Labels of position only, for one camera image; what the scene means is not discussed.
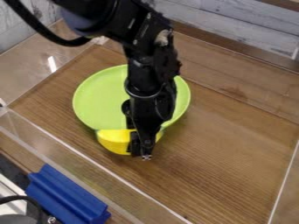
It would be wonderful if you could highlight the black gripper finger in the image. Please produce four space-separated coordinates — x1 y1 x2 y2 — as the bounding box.
128 131 154 161

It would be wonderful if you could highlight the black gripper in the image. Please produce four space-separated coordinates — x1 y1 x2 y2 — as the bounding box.
121 8 181 135

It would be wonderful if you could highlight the yellow toy banana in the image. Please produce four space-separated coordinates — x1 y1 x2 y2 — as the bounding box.
94 128 164 156

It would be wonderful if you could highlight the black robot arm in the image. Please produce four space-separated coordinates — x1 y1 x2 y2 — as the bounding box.
3 0 181 160

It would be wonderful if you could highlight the blue plastic clamp block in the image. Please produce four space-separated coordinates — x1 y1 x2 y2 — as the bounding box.
25 164 110 224

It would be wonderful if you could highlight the clear acrylic corner bracket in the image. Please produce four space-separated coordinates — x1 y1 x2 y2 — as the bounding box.
90 36 109 46

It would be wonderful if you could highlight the clear acrylic front wall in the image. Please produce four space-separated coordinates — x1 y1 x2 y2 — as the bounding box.
0 104 192 224

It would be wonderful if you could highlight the black cable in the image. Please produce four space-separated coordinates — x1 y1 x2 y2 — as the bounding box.
0 195 43 224

